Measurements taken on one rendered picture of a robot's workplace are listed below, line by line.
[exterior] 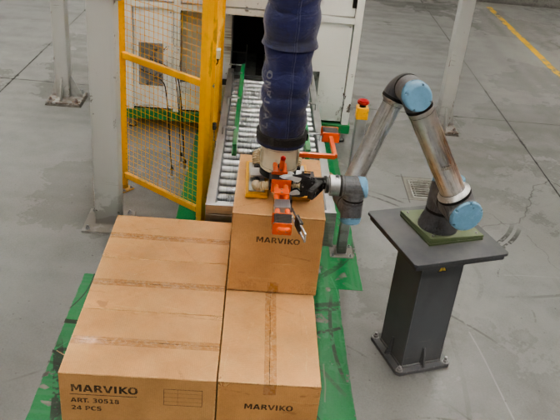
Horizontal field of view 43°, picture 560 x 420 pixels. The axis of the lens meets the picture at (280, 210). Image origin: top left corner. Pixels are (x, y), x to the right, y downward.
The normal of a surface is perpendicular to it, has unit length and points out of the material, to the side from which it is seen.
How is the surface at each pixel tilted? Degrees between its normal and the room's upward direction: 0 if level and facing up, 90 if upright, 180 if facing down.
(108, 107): 90
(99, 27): 90
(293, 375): 0
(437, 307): 90
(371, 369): 0
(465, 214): 91
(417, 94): 81
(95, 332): 0
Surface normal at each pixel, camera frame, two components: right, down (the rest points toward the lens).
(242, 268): -0.01, 0.49
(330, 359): 0.08, -0.87
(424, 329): 0.33, 0.48
